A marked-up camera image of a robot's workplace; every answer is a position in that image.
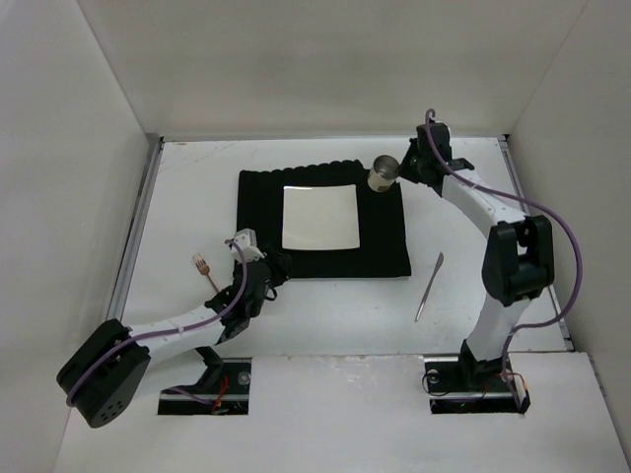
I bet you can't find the silver metal cup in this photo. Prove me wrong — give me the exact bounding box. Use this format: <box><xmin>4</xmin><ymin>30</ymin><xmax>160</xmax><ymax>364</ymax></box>
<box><xmin>367</xmin><ymin>155</ymin><xmax>399</xmax><ymax>192</ymax></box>

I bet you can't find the white square plate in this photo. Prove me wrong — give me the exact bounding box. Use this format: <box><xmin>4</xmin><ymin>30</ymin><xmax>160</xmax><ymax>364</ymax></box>
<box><xmin>281</xmin><ymin>184</ymin><xmax>361</xmax><ymax>251</ymax></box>

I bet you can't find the black cloth placemat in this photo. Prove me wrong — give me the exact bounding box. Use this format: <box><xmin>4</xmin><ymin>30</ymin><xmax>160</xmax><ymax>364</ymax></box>
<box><xmin>237</xmin><ymin>161</ymin><xmax>411</xmax><ymax>279</ymax></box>

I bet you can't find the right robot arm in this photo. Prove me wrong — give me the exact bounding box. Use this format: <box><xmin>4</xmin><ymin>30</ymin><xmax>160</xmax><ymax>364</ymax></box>
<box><xmin>398</xmin><ymin>121</ymin><xmax>554</xmax><ymax>386</ymax></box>

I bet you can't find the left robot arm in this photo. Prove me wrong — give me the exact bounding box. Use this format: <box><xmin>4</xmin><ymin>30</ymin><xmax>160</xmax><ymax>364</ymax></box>
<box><xmin>56</xmin><ymin>248</ymin><xmax>292</xmax><ymax>429</ymax></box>

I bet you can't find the copper fork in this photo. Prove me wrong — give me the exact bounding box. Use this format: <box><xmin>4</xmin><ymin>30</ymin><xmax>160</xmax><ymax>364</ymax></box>
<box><xmin>192</xmin><ymin>253</ymin><xmax>220</xmax><ymax>294</ymax></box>

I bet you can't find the silver knife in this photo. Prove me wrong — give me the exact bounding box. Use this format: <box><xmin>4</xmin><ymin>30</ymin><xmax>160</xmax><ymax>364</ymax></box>
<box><xmin>414</xmin><ymin>252</ymin><xmax>445</xmax><ymax>323</ymax></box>

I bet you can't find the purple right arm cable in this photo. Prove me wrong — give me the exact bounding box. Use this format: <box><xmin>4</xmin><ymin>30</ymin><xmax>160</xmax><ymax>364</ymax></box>
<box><xmin>424</xmin><ymin>108</ymin><xmax>585</xmax><ymax>410</ymax></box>

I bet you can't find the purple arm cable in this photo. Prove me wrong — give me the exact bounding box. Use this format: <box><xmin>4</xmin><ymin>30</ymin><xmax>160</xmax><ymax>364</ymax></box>
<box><xmin>424</xmin><ymin>108</ymin><xmax>585</xmax><ymax>410</ymax></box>
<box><xmin>66</xmin><ymin>240</ymin><xmax>247</xmax><ymax>408</ymax></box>

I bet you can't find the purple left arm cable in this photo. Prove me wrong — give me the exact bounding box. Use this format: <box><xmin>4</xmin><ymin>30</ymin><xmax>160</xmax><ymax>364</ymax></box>
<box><xmin>66</xmin><ymin>240</ymin><xmax>247</xmax><ymax>408</ymax></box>

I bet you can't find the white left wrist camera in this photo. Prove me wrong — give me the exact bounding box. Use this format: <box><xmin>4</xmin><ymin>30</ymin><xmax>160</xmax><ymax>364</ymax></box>
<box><xmin>226</xmin><ymin>229</ymin><xmax>265</xmax><ymax>263</ymax></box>

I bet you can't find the right aluminium table rail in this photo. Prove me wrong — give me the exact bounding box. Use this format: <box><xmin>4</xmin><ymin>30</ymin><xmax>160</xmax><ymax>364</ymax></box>
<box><xmin>497</xmin><ymin>133</ymin><xmax>576</xmax><ymax>351</ymax></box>

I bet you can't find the aluminium table rail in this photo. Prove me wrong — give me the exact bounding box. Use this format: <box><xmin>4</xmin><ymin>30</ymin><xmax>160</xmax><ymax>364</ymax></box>
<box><xmin>497</xmin><ymin>133</ymin><xmax>576</xmax><ymax>351</ymax></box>
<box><xmin>103</xmin><ymin>133</ymin><xmax>165</xmax><ymax>321</ymax></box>

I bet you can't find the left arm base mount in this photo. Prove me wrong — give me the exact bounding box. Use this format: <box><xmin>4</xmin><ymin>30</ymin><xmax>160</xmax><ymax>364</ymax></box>
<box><xmin>157</xmin><ymin>347</ymin><xmax>251</xmax><ymax>417</ymax></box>

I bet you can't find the left aluminium table rail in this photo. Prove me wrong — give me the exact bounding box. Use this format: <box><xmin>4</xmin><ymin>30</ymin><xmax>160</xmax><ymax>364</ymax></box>
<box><xmin>103</xmin><ymin>133</ymin><xmax>165</xmax><ymax>321</ymax></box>

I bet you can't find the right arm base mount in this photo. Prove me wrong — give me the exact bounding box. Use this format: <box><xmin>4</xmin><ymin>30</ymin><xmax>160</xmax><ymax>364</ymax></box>
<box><xmin>421</xmin><ymin>356</ymin><xmax>531</xmax><ymax>415</ymax></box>

